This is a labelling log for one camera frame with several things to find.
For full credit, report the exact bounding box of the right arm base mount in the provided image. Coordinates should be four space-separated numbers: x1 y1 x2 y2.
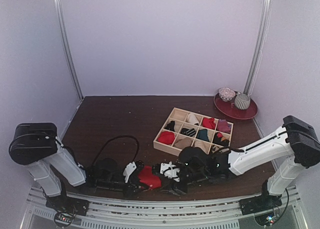
239 191 282 215

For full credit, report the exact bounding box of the red sock with striped cuff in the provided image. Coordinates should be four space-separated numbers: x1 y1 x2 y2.
138 165 162 190

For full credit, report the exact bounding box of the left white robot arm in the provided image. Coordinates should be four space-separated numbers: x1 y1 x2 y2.
8 122 151 211

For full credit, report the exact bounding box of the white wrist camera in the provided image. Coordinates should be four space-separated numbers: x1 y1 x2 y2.
122 161 137 183
159 161 181 182

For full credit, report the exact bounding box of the purple sock with orange cuff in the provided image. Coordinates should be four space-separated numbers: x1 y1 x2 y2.
216 119 232 134

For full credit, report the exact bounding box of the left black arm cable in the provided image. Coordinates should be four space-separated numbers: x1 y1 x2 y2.
92 135 140 167

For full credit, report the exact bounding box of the left aluminium frame post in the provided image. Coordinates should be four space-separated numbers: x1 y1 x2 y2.
53 0 84 101

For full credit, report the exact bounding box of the white patterned bowl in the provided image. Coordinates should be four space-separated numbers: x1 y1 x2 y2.
218 87 236 102

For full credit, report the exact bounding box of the aluminium frame post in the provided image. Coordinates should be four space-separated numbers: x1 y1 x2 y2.
243 0 272 96
53 0 84 101

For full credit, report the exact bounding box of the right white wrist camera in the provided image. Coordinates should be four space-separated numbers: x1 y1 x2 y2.
159 161 181 182

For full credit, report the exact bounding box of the grey striped cup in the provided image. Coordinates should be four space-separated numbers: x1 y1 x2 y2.
234 93 251 110

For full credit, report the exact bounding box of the right aluminium frame post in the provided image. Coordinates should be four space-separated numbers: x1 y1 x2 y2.
243 0 272 96

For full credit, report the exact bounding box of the black rolled sock in box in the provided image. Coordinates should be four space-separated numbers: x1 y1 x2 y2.
164 120 176 132

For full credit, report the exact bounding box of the wooden compartment organizer box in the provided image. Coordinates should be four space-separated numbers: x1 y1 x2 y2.
153 107 234 156

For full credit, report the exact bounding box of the red round tray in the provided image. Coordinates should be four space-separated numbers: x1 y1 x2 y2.
213 93 258 120

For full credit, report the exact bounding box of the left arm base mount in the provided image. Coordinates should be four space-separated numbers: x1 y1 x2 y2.
45 195 89 216

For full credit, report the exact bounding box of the black striped sock in box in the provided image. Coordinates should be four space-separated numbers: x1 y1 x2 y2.
180 128 197 137

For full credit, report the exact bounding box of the right circuit board with leds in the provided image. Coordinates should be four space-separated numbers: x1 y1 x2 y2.
254 213 278 228

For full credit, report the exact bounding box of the teal rolled sock in box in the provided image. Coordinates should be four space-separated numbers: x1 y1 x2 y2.
196 129 210 142

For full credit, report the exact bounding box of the red rolled sock in box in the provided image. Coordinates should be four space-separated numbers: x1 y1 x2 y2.
157 131 175 145

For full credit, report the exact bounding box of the red patterned sock in box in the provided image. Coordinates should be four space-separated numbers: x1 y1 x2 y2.
202 117 216 130

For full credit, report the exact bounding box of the brown patterned sock in box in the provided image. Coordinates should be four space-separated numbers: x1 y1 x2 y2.
211 145 224 154

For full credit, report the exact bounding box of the left circuit board with leds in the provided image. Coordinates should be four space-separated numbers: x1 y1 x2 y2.
53 212 75 228

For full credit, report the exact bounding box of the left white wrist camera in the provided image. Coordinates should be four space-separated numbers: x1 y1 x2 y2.
122 161 137 183

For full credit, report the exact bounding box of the cream rolled sock in box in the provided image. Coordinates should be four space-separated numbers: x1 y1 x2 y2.
186 113 199 125

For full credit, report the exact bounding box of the black red sock in box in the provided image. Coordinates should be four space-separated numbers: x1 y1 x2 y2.
212 132 230 147

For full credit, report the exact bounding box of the beige rolled sock in box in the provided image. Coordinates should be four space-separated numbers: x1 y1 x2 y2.
173 137 193 150

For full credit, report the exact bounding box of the circuit board with leds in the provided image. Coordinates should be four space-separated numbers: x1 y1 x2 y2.
53 212 75 228
254 213 278 228

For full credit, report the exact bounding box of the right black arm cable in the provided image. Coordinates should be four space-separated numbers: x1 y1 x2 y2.
212 145 248 156

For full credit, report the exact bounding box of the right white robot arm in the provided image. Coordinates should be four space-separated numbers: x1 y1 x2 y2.
152 115 320 210

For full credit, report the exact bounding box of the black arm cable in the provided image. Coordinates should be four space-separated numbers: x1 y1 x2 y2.
92 135 140 167
212 145 248 156

